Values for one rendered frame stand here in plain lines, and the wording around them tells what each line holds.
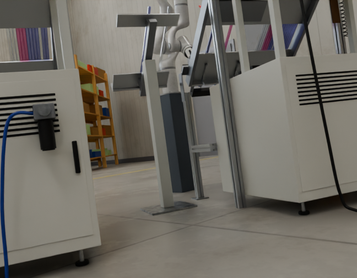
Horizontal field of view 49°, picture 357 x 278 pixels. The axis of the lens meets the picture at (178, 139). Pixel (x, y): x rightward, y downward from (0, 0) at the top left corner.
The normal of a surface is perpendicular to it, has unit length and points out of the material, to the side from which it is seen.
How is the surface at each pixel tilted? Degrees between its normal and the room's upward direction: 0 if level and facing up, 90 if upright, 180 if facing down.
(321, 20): 90
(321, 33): 90
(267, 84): 90
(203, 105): 90
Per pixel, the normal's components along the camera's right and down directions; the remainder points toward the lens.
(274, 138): -0.93, 0.12
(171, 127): -0.76, 0.09
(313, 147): 0.34, -0.06
